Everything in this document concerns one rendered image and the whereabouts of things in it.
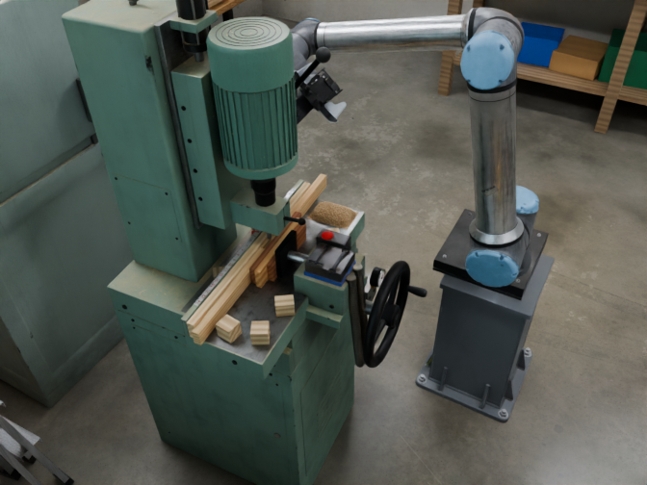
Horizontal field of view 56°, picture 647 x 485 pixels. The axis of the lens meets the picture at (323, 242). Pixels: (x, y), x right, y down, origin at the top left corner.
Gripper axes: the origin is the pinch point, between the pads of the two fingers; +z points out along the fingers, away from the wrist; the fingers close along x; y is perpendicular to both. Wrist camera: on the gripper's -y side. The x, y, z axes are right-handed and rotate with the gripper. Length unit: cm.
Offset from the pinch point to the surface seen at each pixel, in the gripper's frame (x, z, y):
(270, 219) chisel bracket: 15.1, -2.6, -27.2
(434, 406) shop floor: 119, -59, -37
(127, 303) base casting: 9, -19, -75
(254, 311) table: 28, 5, -44
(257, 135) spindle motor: -2.9, 12.8, -14.5
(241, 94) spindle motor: -11.2, 16.7, -11.3
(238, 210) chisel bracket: 8.6, -6.8, -32.1
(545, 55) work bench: 88, -242, 136
